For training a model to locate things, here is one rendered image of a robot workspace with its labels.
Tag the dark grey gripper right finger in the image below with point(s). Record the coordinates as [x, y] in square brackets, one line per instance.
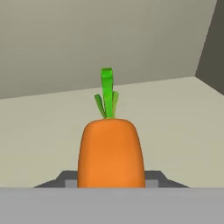
[159, 178]

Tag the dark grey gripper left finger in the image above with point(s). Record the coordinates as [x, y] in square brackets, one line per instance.
[65, 178]

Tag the orange carrot with green top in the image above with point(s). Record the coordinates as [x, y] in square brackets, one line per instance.
[110, 151]

